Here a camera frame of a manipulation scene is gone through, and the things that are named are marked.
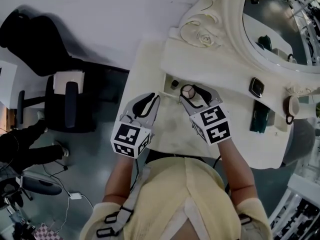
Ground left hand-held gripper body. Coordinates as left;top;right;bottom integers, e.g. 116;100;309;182
110;113;156;159

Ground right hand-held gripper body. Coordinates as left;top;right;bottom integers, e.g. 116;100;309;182
189;101;231;146

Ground small round compact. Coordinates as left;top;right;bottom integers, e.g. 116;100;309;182
180;84;197;100

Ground white ornate dressing table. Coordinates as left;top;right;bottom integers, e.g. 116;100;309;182
122;0;320;170

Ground white drawer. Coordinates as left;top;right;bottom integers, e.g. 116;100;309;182
157;73;198;97
248;99;292;138

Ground black square compact case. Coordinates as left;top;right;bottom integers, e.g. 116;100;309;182
248;77;265;99

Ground teal rectangular box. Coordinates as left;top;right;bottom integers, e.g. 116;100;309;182
249;100;271;134

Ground person's right forearm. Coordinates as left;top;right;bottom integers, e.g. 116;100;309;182
216;140;258;201

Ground person's left forearm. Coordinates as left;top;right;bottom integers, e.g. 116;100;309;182
102;156;138;205

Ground person's black trousers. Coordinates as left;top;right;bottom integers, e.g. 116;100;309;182
144;150;206;164

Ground oval white-framed mirror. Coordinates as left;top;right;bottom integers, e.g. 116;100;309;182
178;0;320;74

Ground person's pale yellow shirt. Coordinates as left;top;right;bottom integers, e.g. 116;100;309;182
79;156;273;240

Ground grey round stool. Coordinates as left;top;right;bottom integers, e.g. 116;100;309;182
19;173;63;197

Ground black office chair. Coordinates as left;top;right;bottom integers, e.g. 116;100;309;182
0;8;121;134

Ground pink checkered cloth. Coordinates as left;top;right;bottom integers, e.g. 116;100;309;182
33;222;62;240

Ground white floor cable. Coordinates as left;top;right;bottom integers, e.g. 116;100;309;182
81;195;95;210
57;196;72;235

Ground grey harness strap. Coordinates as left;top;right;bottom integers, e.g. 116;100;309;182
238;213;253;240
96;168;151;239

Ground black floor cable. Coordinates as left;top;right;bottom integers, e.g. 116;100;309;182
41;163;73;196

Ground cream brown-handled mug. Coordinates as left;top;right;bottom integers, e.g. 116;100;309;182
282;95;301;125

